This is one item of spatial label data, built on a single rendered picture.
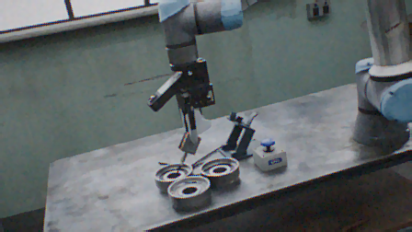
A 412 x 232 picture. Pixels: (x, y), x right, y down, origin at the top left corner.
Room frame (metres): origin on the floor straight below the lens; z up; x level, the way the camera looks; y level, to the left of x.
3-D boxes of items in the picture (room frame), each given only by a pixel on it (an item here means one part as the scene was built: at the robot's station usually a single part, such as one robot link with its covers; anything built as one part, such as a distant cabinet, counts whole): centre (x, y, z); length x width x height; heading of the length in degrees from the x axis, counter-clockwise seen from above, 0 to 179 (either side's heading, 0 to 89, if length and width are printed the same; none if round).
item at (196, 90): (1.08, 0.03, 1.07); 0.09 x 0.08 x 0.12; 107
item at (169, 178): (1.09, 0.12, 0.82); 0.10 x 0.10 x 0.04
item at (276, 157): (1.12, -0.15, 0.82); 0.08 x 0.07 x 0.05; 104
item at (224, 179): (1.08, -0.01, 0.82); 0.10 x 0.10 x 0.04
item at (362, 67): (1.18, -0.48, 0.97); 0.13 x 0.12 x 0.14; 176
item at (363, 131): (1.18, -0.48, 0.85); 0.15 x 0.15 x 0.10
